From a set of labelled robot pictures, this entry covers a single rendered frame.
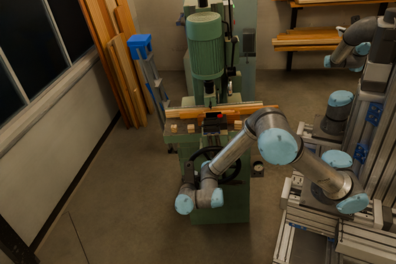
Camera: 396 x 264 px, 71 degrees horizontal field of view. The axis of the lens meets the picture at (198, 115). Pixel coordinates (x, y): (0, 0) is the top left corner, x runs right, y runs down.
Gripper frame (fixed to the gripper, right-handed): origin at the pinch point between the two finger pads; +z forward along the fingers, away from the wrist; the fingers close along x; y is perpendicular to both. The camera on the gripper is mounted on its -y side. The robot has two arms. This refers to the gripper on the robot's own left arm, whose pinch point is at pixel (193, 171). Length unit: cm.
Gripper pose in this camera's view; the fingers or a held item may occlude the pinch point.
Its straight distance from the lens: 146.6
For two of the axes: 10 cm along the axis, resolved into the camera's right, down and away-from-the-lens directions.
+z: 1.1, -1.5, 9.8
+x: 9.8, -1.3, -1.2
